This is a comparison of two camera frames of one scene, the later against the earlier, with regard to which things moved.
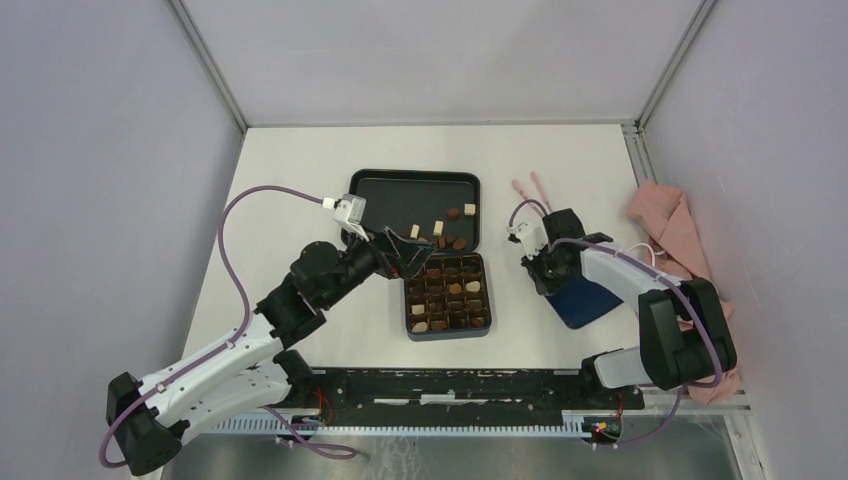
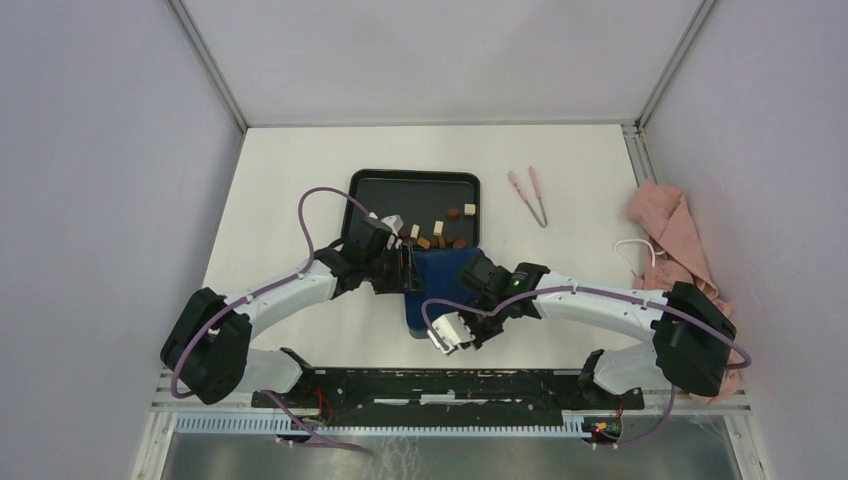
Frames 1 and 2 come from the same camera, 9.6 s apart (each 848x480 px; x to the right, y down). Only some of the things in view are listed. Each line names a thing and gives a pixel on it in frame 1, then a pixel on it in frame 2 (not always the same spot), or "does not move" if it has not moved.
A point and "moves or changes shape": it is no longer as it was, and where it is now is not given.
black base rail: x=461 y=394 does not move
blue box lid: x=580 y=301 moves or changes shape
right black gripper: x=544 y=286 -> x=480 y=336
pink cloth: x=665 y=215 does not move
